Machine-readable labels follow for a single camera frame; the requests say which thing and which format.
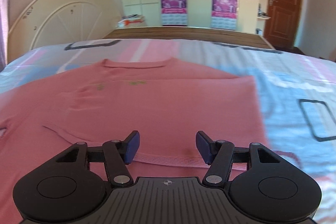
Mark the pink knit sweater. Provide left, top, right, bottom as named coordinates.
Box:
left=1, top=59, right=268, bottom=223

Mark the pastel patterned bed sheet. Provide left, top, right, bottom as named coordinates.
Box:
left=1, top=39, right=335, bottom=223

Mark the wooden bed footboard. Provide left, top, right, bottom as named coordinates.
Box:
left=105, top=26, right=274, bottom=50

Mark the white orange box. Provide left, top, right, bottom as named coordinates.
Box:
left=117, top=14, right=147, bottom=28

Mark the cream arched headboard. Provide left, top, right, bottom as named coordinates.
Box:
left=7, top=0, right=121, bottom=62

